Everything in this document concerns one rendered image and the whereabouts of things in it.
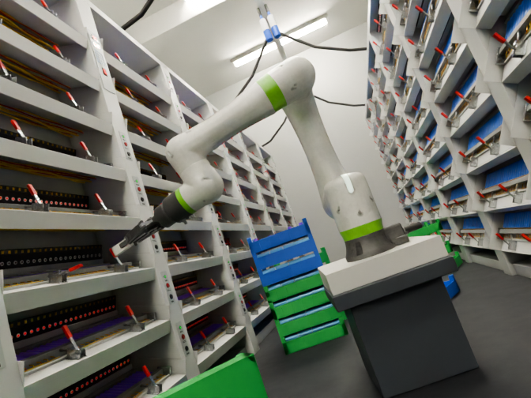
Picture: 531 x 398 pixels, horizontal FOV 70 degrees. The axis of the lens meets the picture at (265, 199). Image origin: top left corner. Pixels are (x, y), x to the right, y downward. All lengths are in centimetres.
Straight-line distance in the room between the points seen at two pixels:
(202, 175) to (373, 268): 55
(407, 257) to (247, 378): 53
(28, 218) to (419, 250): 99
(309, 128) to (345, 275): 54
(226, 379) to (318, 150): 75
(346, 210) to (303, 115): 40
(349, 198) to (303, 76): 39
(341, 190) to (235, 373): 57
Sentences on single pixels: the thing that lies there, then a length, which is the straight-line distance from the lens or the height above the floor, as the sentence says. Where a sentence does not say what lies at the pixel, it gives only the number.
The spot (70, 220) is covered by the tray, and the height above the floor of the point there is 71.
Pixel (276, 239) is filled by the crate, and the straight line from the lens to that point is 181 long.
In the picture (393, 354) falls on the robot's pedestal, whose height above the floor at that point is 10.
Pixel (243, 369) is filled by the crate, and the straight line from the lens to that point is 110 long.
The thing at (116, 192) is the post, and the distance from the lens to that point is 155.
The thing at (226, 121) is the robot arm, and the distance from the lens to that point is 118.
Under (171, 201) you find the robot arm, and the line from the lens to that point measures 120.
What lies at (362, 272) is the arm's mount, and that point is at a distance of 103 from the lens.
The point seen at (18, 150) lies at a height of 90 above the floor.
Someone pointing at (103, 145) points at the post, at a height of 105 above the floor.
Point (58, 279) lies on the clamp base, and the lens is 112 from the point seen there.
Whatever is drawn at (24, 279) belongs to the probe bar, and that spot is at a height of 57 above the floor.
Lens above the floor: 41
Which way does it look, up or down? 9 degrees up
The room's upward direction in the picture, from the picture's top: 20 degrees counter-clockwise
